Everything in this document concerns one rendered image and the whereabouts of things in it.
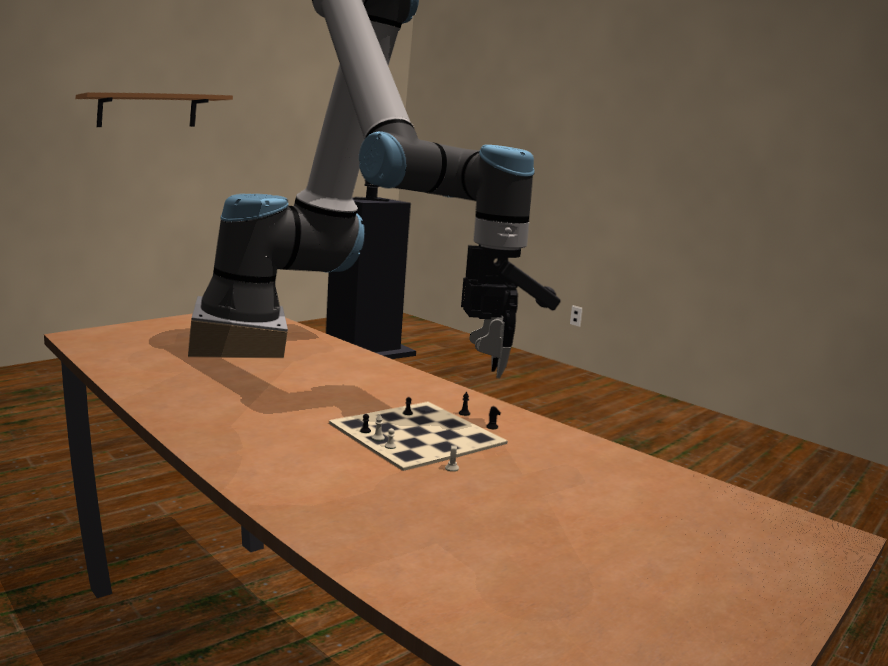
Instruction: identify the white chess bishop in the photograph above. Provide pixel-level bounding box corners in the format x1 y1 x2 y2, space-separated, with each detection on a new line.
372 414 385 441

